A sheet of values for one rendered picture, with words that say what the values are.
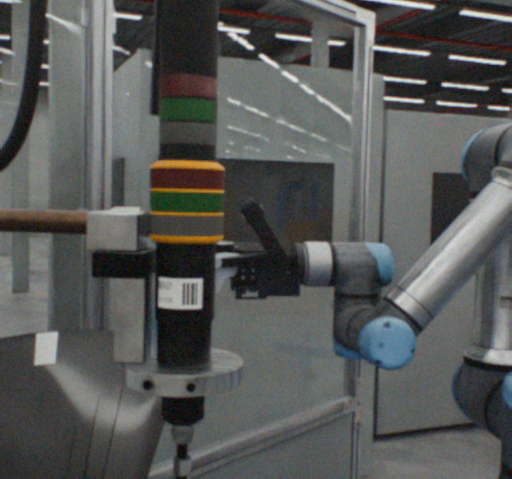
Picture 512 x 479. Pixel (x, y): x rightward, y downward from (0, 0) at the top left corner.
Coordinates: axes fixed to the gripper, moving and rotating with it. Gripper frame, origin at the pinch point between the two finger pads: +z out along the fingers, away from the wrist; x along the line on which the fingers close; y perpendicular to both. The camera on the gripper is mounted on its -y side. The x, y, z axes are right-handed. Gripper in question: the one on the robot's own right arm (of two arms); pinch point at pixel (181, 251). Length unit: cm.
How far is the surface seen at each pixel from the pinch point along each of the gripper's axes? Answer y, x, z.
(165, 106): -24, -67, 4
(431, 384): 151, 278, -176
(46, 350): -3, -52, 13
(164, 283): -14, -69, 4
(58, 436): 1, -59, 11
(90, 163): -12.5, 13.9, 15.6
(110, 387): -1, -55, 8
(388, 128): -13, 291, -138
